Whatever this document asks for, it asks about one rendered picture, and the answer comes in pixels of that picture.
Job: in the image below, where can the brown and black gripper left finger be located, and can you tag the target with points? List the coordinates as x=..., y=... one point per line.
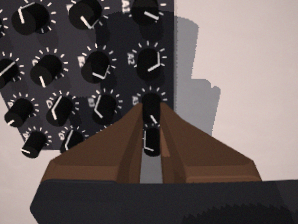
x=106, y=155

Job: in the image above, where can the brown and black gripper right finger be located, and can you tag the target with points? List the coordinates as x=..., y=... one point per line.
x=197, y=157

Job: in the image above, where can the black knob box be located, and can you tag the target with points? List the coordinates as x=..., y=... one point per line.
x=118, y=54

